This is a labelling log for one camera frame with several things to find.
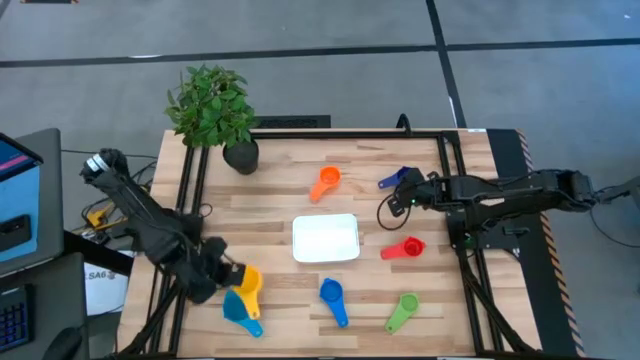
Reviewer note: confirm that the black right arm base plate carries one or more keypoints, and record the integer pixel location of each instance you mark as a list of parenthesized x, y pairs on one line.
[(500, 241)]

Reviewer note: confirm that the yellow measuring cup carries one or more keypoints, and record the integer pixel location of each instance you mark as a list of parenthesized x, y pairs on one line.
[(251, 292)]

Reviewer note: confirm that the grey floor stand leg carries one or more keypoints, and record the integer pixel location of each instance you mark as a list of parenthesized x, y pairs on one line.
[(622, 189)]

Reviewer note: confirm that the laptop screen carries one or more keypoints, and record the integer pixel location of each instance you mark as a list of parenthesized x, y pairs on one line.
[(15, 160)]

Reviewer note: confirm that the black floor grille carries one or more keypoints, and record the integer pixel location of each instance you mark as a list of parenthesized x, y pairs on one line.
[(292, 121)]

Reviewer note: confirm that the teal measuring cup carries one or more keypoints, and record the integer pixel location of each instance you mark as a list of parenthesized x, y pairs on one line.
[(234, 310)]

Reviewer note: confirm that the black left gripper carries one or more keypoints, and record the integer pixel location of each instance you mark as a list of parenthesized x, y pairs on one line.
[(207, 282)]

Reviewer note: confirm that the grey desk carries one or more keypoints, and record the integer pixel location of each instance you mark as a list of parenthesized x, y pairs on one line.
[(50, 200)]

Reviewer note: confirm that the black mat with hazard stripe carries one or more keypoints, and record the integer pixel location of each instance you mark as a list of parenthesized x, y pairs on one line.
[(530, 300)]

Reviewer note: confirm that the red measuring cup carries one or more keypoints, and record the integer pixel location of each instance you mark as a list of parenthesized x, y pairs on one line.
[(413, 246)]

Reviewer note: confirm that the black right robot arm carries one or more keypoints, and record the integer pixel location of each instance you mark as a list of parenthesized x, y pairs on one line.
[(525, 192)]

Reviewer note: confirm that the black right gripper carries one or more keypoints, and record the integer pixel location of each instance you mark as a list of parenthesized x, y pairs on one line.
[(430, 192)]

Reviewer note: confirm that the green measuring cup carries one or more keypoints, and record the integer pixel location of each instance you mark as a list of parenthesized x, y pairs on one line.
[(409, 303)]

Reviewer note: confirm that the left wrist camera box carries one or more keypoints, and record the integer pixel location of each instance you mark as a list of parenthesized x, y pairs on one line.
[(215, 248)]

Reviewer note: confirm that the black metal bar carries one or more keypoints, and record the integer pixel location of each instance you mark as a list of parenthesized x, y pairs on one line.
[(95, 252)]

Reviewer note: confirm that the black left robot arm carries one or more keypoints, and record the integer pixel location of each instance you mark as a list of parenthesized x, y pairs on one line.
[(140, 210)]

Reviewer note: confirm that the black aluminium table frame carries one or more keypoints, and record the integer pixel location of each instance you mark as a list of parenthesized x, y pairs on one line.
[(350, 135)]

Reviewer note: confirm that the indigo measuring cup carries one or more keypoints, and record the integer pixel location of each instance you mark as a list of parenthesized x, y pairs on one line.
[(391, 180)]

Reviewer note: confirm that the white plastic basket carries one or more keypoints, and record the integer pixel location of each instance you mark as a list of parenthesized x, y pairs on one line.
[(325, 237)]

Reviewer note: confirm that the orange measuring cup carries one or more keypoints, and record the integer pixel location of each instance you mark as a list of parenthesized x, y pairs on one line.
[(330, 176)]

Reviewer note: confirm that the black keyboard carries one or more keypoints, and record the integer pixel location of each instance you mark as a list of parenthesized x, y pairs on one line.
[(15, 320)]

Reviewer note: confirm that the white paper sheet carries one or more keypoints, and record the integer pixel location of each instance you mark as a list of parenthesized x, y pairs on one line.
[(105, 295)]

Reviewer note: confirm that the green plant in black pot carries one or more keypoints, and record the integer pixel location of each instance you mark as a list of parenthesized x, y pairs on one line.
[(212, 107)]

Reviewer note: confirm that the blue measuring cup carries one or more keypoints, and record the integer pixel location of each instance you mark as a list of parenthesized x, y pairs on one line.
[(331, 291)]

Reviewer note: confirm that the black computer mouse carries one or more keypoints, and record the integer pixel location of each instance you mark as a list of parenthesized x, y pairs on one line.
[(62, 345)]

